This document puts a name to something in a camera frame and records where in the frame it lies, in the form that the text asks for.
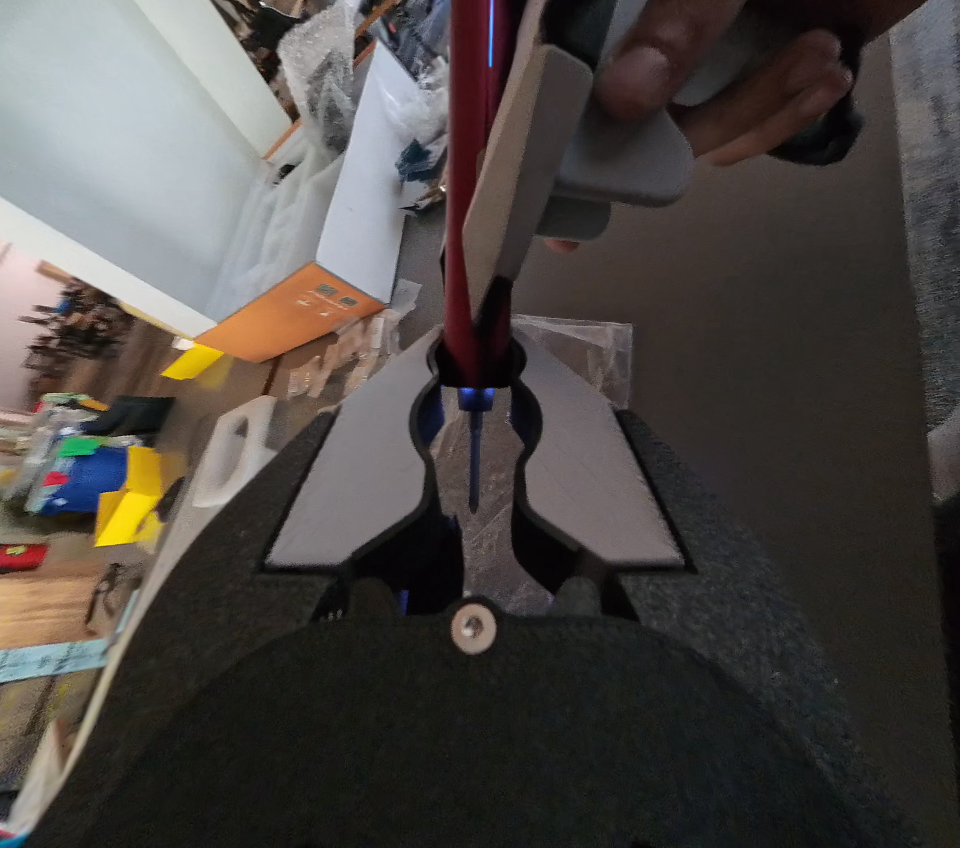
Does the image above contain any white foam block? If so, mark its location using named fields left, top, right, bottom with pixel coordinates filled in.
left=191, top=394, right=280, bottom=510

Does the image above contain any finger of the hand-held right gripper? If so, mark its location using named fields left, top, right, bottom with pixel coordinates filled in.
left=462, top=0, right=595, bottom=342

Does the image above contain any blue storage container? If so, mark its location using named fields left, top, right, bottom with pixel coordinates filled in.
left=26, top=443, right=129, bottom=517

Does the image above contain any pile of small screw bags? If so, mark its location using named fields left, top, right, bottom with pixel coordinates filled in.
left=266, top=278, right=425, bottom=402

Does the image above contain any bubble wrap heap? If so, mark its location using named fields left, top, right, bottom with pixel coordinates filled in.
left=276, top=8, right=363, bottom=130

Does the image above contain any yellow plastic bin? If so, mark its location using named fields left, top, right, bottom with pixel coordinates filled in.
left=93, top=446, right=185, bottom=550
left=161, top=344, right=226, bottom=382

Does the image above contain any red electric screwdriver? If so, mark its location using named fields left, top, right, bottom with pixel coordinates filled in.
left=438, top=0, right=526, bottom=515

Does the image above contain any grey desk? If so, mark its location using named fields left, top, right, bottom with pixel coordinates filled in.
left=15, top=30, right=939, bottom=848

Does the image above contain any large clear plastic bag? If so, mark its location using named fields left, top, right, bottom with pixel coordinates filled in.
left=442, top=311, right=635, bottom=564

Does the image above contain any orange and white cardboard box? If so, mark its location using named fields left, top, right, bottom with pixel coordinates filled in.
left=0, top=0, right=455, bottom=365

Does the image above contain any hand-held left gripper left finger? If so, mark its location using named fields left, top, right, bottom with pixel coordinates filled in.
left=262, top=326, right=462, bottom=571

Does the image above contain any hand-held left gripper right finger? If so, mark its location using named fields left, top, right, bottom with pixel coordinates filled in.
left=510, top=330, right=696, bottom=571

